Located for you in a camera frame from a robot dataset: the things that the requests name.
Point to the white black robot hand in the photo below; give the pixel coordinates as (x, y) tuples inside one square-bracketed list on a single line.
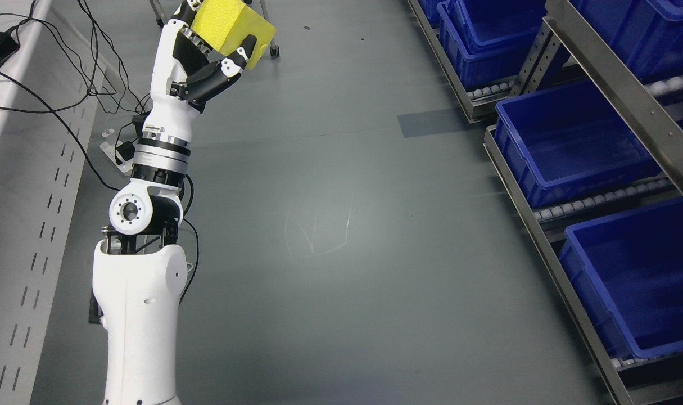
[(183, 80)]

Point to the yellow foam block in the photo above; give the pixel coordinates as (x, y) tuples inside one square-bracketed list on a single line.
[(223, 25)]

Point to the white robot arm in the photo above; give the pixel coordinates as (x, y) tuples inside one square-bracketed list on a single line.
[(140, 272)]

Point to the white perforated cabinet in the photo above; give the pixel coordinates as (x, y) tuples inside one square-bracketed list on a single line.
[(46, 117)]

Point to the blue bin far right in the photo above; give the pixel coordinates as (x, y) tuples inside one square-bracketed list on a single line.
[(488, 40)]

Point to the blue bin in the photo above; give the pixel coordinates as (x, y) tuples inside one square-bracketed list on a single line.
[(646, 35), (627, 271), (488, 40), (567, 143)]

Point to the blue bin middle right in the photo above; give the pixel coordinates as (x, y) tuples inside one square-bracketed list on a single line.
[(567, 143)]

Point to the blue bin top right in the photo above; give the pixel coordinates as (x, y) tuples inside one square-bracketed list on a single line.
[(646, 35)]

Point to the blue bin near right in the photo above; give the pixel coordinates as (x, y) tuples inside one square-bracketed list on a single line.
[(627, 271)]

